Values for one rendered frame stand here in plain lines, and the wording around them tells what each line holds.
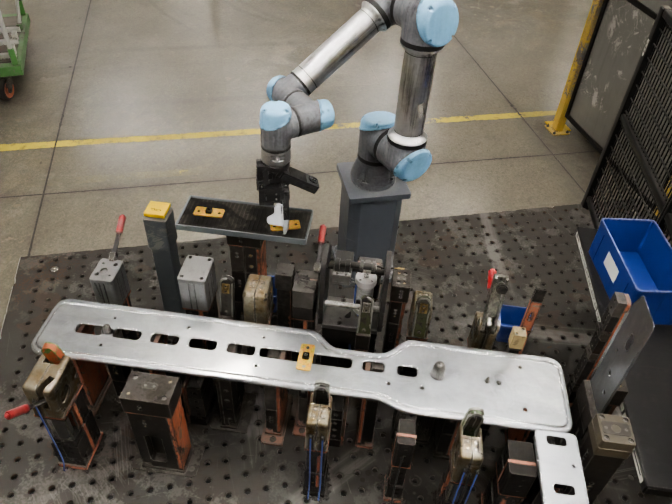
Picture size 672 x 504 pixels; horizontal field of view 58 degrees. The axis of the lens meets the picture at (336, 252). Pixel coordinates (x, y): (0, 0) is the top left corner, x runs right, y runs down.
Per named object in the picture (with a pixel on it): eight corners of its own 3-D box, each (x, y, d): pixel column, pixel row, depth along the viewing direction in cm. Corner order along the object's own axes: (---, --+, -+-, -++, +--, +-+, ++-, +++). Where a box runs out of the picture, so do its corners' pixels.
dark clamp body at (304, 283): (283, 380, 187) (282, 295, 161) (291, 347, 197) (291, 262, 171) (318, 385, 186) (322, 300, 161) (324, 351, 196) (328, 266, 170)
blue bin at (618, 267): (619, 323, 166) (637, 290, 158) (586, 249, 189) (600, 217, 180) (678, 326, 167) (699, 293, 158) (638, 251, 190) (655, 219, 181)
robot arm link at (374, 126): (380, 138, 200) (384, 101, 190) (404, 159, 191) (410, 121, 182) (349, 148, 194) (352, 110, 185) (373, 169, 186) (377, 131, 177)
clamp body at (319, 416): (294, 500, 159) (295, 428, 136) (302, 457, 168) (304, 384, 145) (329, 505, 159) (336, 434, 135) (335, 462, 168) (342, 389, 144)
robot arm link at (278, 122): (300, 109, 144) (268, 117, 141) (299, 148, 152) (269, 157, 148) (284, 95, 149) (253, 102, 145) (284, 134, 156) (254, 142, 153)
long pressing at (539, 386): (20, 361, 153) (18, 357, 152) (61, 297, 169) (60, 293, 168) (574, 437, 144) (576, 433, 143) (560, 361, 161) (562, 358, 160)
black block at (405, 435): (377, 508, 159) (389, 450, 139) (380, 470, 167) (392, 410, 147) (408, 512, 158) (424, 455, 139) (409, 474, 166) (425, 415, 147)
